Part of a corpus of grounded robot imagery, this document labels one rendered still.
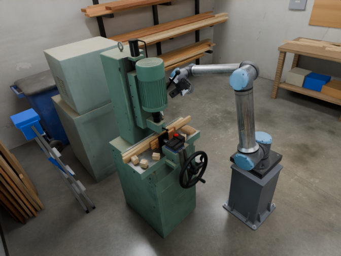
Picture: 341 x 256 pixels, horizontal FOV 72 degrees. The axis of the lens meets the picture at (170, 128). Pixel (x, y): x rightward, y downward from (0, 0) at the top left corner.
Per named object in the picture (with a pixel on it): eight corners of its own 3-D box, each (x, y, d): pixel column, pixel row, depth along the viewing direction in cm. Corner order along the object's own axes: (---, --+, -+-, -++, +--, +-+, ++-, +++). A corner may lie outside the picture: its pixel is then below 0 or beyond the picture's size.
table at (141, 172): (150, 188, 147) (149, 182, 143) (123, 165, 165) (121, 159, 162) (210, 141, 179) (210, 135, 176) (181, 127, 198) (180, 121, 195)
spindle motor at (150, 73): (154, 116, 149) (147, 69, 131) (137, 107, 160) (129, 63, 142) (173, 104, 159) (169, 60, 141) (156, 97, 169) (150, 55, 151)
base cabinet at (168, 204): (164, 239, 206) (155, 186, 165) (125, 202, 241) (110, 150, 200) (196, 206, 230) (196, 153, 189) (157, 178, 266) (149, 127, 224)
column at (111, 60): (135, 147, 187) (116, 59, 145) (119, 136, 200) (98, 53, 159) (156, 134, 199) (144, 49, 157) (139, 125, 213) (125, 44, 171)
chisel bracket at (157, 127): (159, 135, 166) (158, 126, 162) (146, 128, 175) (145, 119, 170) (166, 131, 170) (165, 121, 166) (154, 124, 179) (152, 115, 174)
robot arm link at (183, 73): (177, 71, 193) (186, 83, 191) (167, 76, 186) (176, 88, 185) (182, 64, 185) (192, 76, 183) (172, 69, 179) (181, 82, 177)
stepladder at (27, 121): (83, 218, 232) (16, 128, 157) (72, 203, 247) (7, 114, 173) (97, 206, 239) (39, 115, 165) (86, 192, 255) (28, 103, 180)
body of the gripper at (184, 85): (182, 76, 160) (186, 78, 171) (173, 85, 162) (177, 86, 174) (189, 85, 159) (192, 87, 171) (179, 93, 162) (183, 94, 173)
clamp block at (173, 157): (175, 165, 157) (175, 155, 152) (162, 156, 165) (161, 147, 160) (190, 154, 165) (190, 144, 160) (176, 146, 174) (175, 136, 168)
